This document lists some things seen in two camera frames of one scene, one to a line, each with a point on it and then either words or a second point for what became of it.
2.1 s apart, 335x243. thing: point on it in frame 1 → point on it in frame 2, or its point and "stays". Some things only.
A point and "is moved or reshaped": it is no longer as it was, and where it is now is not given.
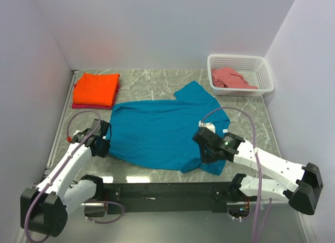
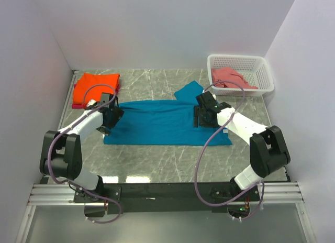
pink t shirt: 230,77 stays
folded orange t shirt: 96,89 stays
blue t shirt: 160,133 is moved or reshaped
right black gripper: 207,159 → 198,112
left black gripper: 103,152 → 117,113
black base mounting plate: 156,197 stays
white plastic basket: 255,69 stays
